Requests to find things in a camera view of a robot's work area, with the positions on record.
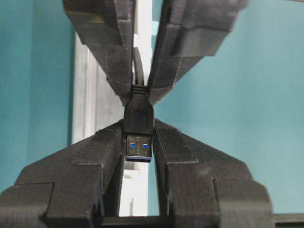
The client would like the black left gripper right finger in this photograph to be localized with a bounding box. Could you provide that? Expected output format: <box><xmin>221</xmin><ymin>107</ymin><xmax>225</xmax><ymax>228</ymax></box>
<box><xmin>153</xmin><ymin>120</ymin><xmax>273</xmax><ymax>228</ymax></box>

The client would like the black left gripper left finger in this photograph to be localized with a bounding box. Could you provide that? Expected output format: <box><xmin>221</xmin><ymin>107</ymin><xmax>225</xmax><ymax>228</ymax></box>
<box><xmin>0</xmin><ymin>122</ymin><xmax>123</xmax><ymax>228</ymax></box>

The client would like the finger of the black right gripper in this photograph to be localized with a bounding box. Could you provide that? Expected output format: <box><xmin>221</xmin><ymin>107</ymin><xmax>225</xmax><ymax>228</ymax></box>
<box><xmin>148</xmin><ymin>0</ymin><xmax>247</xmax><ymax>105</ymax></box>
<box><xmin>63</xmin><ymin>0</ymin><xmax>136</xmax><ymax>105</ymax></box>

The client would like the black USB cable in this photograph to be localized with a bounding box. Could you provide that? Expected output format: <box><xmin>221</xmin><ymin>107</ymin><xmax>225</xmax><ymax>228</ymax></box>
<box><xmin>123</xmin><ymin>47</ymin><xmax>155</xmax><ymax>164</ymax></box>

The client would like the silver aluminium extrusion rail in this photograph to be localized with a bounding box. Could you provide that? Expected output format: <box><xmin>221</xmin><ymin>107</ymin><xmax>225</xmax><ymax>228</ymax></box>
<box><xmin>72</xmin><ymin>0</ymin><xmax>159</xmax><ymax>216</ymax></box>

